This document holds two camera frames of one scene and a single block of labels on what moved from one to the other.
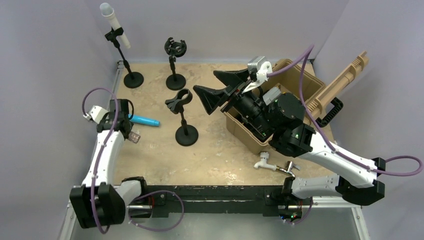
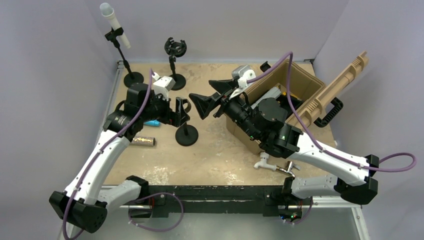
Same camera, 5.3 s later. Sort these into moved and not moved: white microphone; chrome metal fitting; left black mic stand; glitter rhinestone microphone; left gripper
Moved: left gripper; glitter rhinestone microphone
Not moved: chrome metal fitting; left black mic stand; white microphone
